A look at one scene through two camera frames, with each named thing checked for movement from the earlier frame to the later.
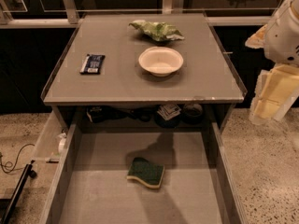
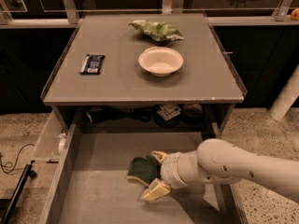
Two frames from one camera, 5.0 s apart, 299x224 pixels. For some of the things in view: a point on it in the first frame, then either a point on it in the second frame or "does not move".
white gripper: (282, 39) to (172, 169)
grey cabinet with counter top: (151, 68) does not move
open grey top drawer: (135, 173) does not move
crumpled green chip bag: (158, 32) does not move
